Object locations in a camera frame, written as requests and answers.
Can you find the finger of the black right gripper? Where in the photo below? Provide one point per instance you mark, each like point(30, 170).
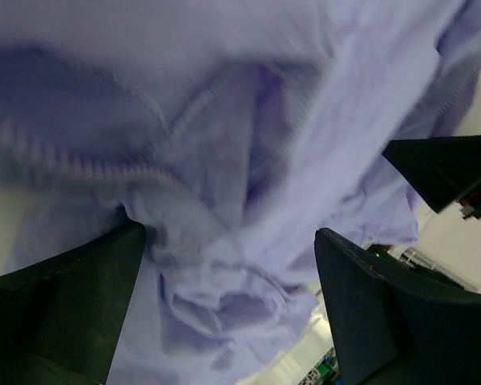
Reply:
point(442, 170)

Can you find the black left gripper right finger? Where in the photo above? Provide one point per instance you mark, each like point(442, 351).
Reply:
point(391, 325)

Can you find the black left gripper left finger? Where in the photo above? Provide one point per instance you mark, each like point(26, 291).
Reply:
point(60, 319)

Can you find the lavender zip jacket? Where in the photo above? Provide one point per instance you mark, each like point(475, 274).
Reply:
point(231, 131)

